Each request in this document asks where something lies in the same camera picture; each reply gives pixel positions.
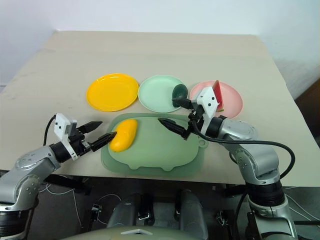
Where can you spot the dark green toy vegetable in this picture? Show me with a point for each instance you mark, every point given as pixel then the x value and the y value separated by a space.
pixel 179 93

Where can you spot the pink plastic plate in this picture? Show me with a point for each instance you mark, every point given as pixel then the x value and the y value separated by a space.
pixel 232 97

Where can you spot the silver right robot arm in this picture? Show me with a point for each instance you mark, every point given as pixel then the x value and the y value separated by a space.
pixel 257 160

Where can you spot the light green plastic plate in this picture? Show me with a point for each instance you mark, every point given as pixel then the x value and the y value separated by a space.
pixel 156 93

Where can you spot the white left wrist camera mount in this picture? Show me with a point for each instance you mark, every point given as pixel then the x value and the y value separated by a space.
pixel 61 123

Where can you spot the green silicone mat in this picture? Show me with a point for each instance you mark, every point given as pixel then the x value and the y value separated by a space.
pixel 155 150

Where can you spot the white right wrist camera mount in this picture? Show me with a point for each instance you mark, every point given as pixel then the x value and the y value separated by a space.
pixel 208 98

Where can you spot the yellow plastic plate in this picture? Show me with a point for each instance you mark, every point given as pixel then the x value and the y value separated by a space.
pixel 112 92

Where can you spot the red watermelon slice toy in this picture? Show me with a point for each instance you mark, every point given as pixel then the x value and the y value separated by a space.
pixel 218 96

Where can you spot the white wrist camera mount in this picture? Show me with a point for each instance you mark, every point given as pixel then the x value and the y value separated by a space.
pixel 208 98
pixel 61 123

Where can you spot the grey-green robot torso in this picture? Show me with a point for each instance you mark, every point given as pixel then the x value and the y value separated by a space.
pixel 130 233

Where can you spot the yellow toy mango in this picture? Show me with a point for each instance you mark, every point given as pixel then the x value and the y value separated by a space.
pixel 124 135

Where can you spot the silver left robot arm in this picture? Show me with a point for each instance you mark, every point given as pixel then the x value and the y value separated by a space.
pixel 27 172

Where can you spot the grey rounded robot leg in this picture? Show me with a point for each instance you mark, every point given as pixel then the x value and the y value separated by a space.
pixel 191 212
pixel 130 210

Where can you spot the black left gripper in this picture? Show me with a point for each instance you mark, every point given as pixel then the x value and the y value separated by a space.
pixel 77 143

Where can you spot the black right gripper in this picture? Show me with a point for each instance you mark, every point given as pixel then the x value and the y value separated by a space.
pixel 196 120

